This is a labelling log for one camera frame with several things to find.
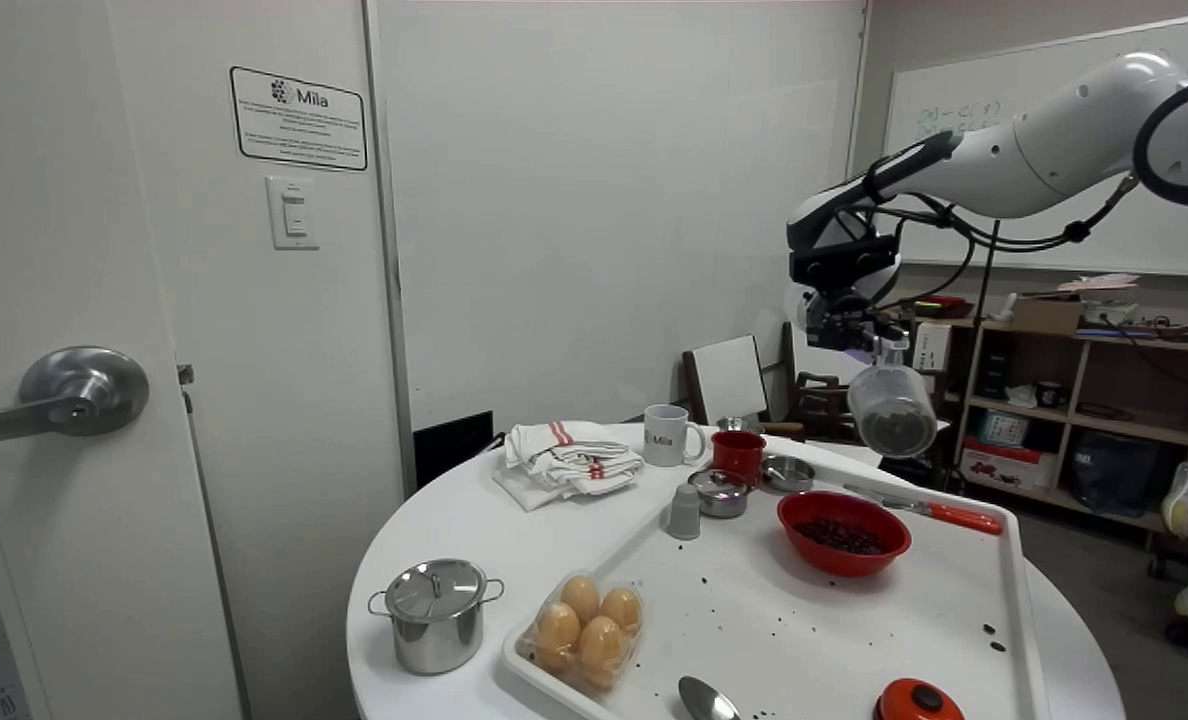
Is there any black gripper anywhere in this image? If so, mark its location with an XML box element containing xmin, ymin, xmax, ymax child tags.
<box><xmin>800</xmin><ymin>256</ymin><xmax>922</xmax><ymax>384</ymax></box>

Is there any clear glass cup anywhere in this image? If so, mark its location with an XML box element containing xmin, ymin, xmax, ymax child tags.
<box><xmin>843</xmin><ymin>358</ymin><xmax>943</xmax><ymax>464</ymax></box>

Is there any small steel bowl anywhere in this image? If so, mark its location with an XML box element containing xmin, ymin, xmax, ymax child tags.
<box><xmin>766</xmin><ymin>453</ymin><xmax>826</xmax><ymax>496</ymax></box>

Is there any red bowl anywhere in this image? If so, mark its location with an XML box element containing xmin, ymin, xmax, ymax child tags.
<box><xmin>772</xmin><ymin>488</ymin><xmax>917</xmax><ymax>583</ymax></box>

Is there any cardboard box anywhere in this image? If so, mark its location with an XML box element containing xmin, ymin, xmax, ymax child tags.
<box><xmin>1003</xmin><ymin>291</ymin><xmax>1087</xmax><ymax>341</ymax></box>

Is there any white leaning panel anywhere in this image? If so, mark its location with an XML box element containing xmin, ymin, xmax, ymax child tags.
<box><xmin>688</xmin><ymin>331</ymin><xmax>767</xmax><ymax>431</ymax></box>

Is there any red and white box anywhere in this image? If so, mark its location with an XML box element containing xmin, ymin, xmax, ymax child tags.
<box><xmin>962</xmin><ymin>438</ymin><xmax>1065</xmax><ymax>499</ymax></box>

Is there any red mug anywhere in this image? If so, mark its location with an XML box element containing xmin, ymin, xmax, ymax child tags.
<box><xmin>708</xmin><ymin>429</ymin><xmax>772</xmax><ymax>488</ymax></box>

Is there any wooden shelf unit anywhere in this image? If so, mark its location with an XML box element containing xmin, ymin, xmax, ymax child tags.
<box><xmin>955</xmin><ymin>315</ymin><xmax>1188</xmax><ymax>535</ymax></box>

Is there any small lidded steel dish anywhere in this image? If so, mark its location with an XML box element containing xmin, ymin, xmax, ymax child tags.
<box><xmin>684</xmin><ymin>464</ymin><xmax>757</xmax><ymax>525</ymax></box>

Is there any paper stack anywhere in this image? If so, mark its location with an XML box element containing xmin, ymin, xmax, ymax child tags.
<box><xmin>1051</xmin><ymin>273</ymin><xmax>1145</xmax><ymax>299</ymax></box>

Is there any white mug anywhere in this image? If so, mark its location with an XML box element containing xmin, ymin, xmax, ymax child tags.
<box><xmin>642</xmin><ymin>402</ymin><xmax>714</xmax><ymax>471</ymax></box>

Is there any small grey shaker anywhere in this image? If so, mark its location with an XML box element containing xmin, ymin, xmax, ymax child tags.
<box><xmin>664</xmin><ymin>480</ymin><xmax>708</xmax><ymax>544</ymax></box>

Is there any dark storage bin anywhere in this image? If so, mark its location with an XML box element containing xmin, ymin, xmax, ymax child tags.
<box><xmin>1065</xmin><ymin>438</ymin><xmax>1166</xmax><ymax>520</ymax></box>

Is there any white whiteboard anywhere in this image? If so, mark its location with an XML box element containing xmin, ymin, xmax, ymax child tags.
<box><xmin>882</xmin><ymin>9</ymin><xmax>1188</xmax><ymax>282</ymax></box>

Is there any white plastic tray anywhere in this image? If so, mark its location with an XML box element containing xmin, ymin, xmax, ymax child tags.
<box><xmin>493</xmin><ymin>446</ymin><xmax>1058</xmax><ymax>720</ymax></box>

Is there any white cloth with red stripes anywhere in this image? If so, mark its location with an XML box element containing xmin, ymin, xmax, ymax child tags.
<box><xmin>493</xmin><ymin>415</ymin><xmax>649</xmax><ymax>518</ymax></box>

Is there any red round lid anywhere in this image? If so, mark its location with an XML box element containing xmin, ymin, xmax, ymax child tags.
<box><xmin>871</xmin><ymin>671</ymin><xmax>967</xmax><ymax>720</ymax></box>

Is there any black box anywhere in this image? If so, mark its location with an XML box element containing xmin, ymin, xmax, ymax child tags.
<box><xmin>409</xmin><ymin>410</ymin><xmax>501</xmax><ymax>494</ymax></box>

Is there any steel pot with lid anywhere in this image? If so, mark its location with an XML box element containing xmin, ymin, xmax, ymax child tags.
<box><xmin>365</xmin><ymin>557</ymin><xmax>507</xmax><ymax>679</ymax></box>

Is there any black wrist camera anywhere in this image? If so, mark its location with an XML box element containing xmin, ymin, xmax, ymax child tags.
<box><xmin>786</xmin><ymin>196</ymin><xmax>893</xmax><ymax>273</ymax></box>

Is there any red handled fork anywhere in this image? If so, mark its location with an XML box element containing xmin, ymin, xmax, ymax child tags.
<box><xmin>826</xmin><ymin>470</ymin><xmax>1010</xmax><ymax>535</ymax></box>
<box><xmin>868</xmin><ymin>484</ymin><xmax>1010</xmax><ymax>540</ymax></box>

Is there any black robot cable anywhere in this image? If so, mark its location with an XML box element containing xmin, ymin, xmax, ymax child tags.
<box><xmin>868</xmin><ymin>171</ymin><xmax>1145</xmax><ymax>326</ymax></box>

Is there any white light switch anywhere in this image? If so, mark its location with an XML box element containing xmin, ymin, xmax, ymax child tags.
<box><xmin>266</xmin><ymin>178</ymin><xmax>324</xmax><ymax>256</ymax></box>

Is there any white wall sign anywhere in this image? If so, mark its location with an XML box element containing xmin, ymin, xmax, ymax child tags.
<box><xmin>224</xmin><ymin>60</ymin><xmax>371</xmax><ymax>178</ymax></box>

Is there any silver door lever handle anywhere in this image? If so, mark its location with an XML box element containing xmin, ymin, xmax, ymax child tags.
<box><xmin>0</xmin><ymin>341</ymin><xmax>155</xmax><ymax>453</ymax></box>

